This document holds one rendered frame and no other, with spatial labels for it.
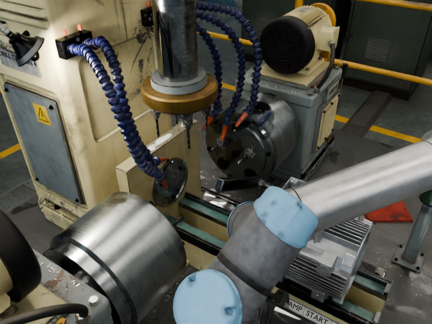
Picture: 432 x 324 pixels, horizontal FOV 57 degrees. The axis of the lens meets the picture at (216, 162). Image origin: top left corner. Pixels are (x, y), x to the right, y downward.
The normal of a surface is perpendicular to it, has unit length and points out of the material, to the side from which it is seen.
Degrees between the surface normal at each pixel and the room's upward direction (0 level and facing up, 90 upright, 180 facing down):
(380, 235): 0
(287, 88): 0
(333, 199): 47
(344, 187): 28
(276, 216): 36
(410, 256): 90
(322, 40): 90
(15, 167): 0
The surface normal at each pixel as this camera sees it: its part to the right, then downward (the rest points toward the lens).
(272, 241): -0.01, -0.11
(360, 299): -0.55, 0.49
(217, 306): -0.34, -0.35
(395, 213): -0.01, -0.82
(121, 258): 0.52, -0.43
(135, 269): 0.67, -0.22
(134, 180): 0.83, 0.32
